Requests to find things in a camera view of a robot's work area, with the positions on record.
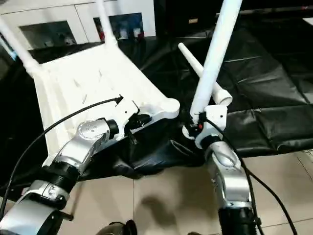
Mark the black table mat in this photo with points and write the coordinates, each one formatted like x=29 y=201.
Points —
x=264 y=88

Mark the black left robot foot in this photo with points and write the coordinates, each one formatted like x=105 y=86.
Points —
x=117 y=228

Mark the black cabinet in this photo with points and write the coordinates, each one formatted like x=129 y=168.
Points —
x=234 y=10

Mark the white plastic table leg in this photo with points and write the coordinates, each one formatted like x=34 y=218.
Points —
x=106 y=22
x=195 y=63
x=215 y=54
x=17 y=44

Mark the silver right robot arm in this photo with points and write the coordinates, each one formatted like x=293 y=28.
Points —
x=227 y=171

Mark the white display cabinet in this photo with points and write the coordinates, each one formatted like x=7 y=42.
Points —
x=73 y=19

